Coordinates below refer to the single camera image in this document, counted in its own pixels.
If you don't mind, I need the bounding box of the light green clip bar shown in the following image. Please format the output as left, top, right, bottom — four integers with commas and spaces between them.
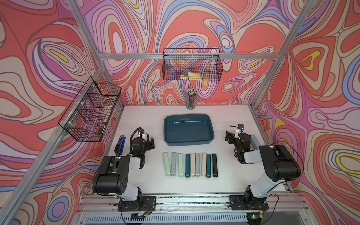
163, 152, 171, 176

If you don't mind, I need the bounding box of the teal plastic storage box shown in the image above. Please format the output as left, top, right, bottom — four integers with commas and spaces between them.
164, 113, 215, 146

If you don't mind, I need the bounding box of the pale green clip bar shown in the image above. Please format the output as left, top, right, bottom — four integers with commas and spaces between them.
178, 153, 184, 177

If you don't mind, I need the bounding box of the light grey clip bar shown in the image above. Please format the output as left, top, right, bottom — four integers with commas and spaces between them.
195, 153, 200, 177

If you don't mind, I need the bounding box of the beige clip bar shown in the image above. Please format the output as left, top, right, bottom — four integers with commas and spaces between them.
190, 153, 196, 177

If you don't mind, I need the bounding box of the dark teal clip bar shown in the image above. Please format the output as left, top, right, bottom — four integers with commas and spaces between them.
185, 154, 190, 178

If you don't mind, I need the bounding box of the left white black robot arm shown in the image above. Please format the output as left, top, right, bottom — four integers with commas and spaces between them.
92, 136, 156, 214

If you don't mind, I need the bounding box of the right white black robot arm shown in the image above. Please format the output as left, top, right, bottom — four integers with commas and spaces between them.
225, 129, 302, 212

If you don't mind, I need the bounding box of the blue black stapler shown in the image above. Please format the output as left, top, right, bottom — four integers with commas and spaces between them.
114, 136, 126, 156

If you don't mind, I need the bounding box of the black clip bar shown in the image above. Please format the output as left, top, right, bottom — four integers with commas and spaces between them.
212, 154, 218, 178

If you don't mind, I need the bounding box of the cream clip bar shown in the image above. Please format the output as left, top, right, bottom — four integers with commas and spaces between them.
201, 153, 207, 176

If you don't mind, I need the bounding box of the mesh pencil cup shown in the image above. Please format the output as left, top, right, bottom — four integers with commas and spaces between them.
187, 86, 197, 110

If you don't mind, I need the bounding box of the black wire basket left wall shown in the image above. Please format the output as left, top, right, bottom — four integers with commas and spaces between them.
58, 77, 122, 142

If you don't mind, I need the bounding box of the black wire basket wall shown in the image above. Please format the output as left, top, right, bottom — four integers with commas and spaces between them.
162, 47, 223, 81
58, 77, 122, 142

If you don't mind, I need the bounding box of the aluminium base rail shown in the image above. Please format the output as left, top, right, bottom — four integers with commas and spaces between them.
70, 193, 317, 225

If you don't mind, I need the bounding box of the black wire basket back wall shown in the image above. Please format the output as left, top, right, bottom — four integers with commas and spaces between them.
162, 47, 223, 81

